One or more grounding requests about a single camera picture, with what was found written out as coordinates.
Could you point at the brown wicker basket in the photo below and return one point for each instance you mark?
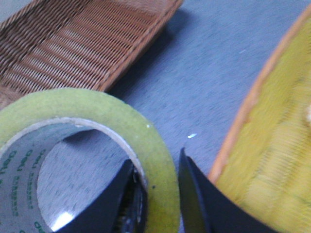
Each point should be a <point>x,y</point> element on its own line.
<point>87,44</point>

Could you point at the yellow woven basket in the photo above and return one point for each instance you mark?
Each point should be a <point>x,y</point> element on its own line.
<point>264,164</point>

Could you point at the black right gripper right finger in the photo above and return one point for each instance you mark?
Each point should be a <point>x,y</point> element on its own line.
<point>205,209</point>

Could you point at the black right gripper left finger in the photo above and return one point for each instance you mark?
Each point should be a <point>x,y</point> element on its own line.
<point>120,208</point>

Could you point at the yellow-green packing tape roll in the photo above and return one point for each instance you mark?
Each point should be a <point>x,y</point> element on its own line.
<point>61,148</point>

